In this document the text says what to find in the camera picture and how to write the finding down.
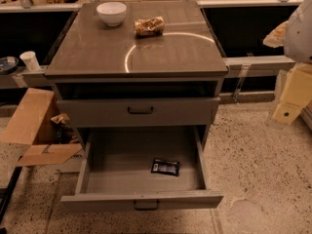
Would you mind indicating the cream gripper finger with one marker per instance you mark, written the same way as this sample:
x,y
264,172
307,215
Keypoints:
x,y
296,94
276,37

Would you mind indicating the dark rxbar blueberry wrapper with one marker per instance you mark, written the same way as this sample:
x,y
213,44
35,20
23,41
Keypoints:
x,y
165,167

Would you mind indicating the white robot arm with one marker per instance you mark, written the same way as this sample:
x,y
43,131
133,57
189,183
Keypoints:
x,y
295,36

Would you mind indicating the open grey middle drawer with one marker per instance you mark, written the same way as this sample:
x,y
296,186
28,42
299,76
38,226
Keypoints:
x,y
116,175

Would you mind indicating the grey drawer cabinet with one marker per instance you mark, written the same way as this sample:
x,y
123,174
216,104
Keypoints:
x,y
95,61

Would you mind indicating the closed grey top drawer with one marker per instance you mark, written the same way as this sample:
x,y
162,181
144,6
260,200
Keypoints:
x,y
140,112

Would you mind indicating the crumpled gold snack bag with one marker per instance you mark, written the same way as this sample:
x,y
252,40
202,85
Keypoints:
x,y
149,27

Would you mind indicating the white ceramic bowl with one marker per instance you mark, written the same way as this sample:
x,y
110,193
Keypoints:
x,y
112,13

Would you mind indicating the white paper cup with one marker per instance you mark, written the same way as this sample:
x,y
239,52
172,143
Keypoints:
x,y
30,60

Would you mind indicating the open cardboard box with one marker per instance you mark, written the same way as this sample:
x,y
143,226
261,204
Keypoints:
x,y
32,124

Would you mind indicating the dark round dish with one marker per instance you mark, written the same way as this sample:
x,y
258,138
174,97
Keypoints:
x,y
8,65

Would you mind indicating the grey metal rail frame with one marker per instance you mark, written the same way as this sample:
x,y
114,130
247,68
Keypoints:
x,y
263,65

